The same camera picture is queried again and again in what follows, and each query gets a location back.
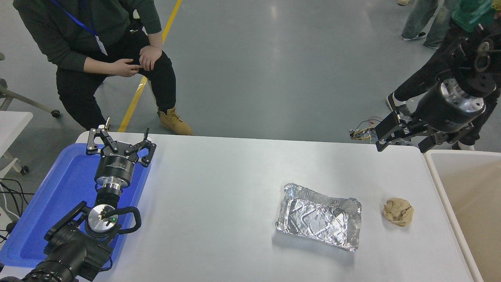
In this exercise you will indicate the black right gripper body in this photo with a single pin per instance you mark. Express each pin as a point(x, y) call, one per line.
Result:
point(442, 117)

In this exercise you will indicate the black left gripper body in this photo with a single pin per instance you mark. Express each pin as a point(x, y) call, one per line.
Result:
point(115, 166)

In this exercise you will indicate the silver foil tray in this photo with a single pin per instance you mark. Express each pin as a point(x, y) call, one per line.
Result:
point(317, 219)

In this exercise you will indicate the person's left forearm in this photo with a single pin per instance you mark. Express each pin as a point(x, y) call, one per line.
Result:
point(155, 40)

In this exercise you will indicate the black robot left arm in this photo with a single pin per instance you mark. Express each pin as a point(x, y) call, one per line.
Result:
point(74, 250)

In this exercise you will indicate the person's right forearm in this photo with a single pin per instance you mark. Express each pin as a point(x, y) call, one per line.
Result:
point(100, 65)

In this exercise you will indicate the person's right hand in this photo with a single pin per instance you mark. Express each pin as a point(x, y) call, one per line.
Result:
point(125, 68)

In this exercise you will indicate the person's left hand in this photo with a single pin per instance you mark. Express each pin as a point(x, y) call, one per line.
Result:
point(150, 58)

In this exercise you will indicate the blue plastic tray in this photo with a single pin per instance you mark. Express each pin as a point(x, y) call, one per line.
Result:
point(58, 196)

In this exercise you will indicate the large pale bin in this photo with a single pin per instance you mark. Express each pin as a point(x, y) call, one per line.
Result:
point(477, 196)

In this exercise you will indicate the crumpled tan paper ball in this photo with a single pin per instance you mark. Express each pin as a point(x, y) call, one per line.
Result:
point(398, 211)

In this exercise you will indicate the grey office chair base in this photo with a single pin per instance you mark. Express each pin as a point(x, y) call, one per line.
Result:
point(23, 100)

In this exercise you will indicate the white side table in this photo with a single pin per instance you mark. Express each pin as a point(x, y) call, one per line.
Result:
point(11, 125)

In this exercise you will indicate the seated person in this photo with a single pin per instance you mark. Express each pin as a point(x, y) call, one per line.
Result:
point(78, 35)

